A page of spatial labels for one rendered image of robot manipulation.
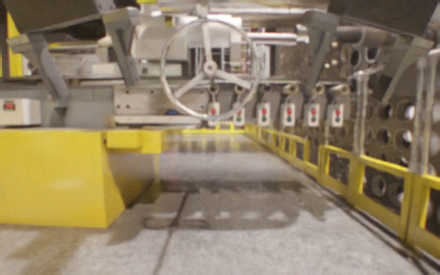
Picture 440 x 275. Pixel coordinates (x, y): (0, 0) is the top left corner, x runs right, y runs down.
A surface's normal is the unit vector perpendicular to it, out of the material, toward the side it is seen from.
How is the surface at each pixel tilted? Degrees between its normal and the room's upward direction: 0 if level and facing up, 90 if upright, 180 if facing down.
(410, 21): 113
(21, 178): 90
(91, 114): 90
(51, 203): 90
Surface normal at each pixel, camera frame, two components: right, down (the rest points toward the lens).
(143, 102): 0.01, 0.11
